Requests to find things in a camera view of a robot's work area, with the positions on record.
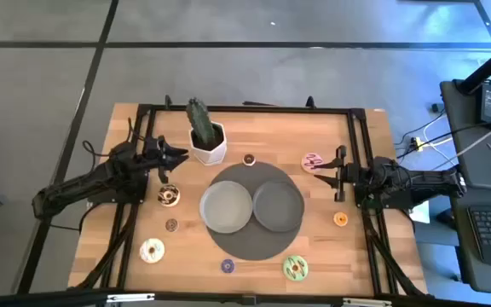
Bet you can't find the round dark woven placemat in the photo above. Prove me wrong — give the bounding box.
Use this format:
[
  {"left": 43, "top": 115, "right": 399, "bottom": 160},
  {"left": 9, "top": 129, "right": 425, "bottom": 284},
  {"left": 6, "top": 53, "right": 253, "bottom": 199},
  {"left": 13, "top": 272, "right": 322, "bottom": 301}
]
[{"left": 205, "top": 161, "right": 306, "bottom": 262}]

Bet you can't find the green cactus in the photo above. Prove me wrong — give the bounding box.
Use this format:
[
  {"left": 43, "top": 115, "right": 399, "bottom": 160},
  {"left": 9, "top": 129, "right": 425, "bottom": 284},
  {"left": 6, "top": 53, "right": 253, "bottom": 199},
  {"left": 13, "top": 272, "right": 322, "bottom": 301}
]
[{"left": 185, "top": 97, "right": 219, "bottom": 148}]

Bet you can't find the dark grey plate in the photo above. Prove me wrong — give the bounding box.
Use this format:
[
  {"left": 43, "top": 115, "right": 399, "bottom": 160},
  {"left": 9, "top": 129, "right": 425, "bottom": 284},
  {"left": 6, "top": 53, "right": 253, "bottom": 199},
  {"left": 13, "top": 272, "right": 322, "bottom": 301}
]
[{"left": 252, "top": 180, "right": 306, "bottom": 234}]

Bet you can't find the white paper sheet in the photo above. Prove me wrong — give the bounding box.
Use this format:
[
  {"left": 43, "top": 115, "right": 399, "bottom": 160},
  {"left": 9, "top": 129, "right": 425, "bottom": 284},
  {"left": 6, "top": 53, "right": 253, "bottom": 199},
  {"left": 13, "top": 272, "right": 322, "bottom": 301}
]
[{"left": 408, "top": 200, "right": 430, "bottom": 225}]

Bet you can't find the large chocolate white-drizzled donut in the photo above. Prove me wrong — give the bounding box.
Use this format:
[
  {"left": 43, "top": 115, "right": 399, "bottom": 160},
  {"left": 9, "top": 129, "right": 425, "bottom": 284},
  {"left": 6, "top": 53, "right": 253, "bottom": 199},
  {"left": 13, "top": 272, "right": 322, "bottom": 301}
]
[{"left": 157, "top": 184, "right": 182, "bottom": 209}]

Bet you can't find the light grey plate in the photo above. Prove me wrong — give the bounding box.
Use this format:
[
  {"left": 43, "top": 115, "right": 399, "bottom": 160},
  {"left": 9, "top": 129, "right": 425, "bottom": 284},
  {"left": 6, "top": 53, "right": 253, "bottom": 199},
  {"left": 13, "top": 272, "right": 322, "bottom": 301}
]
[{"left": 199, "top": 180, "right": 254, "bottom": 235}]

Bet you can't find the black diagonal pole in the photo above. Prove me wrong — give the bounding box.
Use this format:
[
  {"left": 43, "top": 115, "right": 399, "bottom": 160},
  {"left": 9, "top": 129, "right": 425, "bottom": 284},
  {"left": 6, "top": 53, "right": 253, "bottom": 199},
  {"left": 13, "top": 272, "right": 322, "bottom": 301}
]
[{"left": 458, "top": 36, "right": 491, "bottom": 96}]

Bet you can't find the grey side desk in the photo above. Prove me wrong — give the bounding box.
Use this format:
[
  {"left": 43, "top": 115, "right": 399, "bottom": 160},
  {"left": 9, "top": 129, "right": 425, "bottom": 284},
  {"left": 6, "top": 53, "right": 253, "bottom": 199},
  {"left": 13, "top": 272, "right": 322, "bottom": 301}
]
[{"left": 439, "top": 78, "right": 491, "bottom": 296}]

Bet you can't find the large green drizzled donut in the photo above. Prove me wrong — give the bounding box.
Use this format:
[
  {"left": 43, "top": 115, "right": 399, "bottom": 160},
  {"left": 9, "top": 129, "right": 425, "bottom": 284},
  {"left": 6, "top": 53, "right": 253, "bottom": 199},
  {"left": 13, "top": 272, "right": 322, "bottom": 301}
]
[{"left": 282, "top": 254, "right": 309, "bottom": 282}]

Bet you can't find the large white sprinkled donut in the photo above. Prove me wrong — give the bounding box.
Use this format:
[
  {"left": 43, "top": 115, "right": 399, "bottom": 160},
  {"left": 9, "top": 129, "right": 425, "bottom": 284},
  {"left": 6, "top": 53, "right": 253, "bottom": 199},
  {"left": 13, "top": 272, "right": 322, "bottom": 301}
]
[{"left": 139, "top": 237, "right": 166, "bottom": 264}]

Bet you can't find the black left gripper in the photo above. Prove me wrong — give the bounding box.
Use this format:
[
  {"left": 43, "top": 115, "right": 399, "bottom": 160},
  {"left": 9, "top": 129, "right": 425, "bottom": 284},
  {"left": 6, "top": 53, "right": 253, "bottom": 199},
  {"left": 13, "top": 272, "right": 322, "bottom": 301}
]
[{"left": 142, "top": 135, "right": 189, "bottom": 184}]

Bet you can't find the black aluminium table frame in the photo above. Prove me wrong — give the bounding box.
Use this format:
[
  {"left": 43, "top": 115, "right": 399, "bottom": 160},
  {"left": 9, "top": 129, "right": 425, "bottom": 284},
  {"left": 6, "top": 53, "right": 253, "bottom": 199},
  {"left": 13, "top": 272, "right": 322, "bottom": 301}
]
[{"left": 14, "top": 96, "right": 430, "bottom": 307}]

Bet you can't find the white faceted plant pot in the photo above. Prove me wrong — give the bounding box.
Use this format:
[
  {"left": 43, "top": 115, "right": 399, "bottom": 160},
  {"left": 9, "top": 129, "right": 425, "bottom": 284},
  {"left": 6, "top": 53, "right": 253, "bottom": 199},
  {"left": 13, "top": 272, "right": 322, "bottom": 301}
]
[{"left": 188, "top": 121, "right": 228, "bottom": 167}]

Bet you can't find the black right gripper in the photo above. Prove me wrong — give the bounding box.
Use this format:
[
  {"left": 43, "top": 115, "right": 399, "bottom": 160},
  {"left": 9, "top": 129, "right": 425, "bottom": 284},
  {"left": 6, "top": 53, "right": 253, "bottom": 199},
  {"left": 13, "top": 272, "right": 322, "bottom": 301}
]
[{"left": 311, "top": 145, "right": 358, "bottom": 203}]

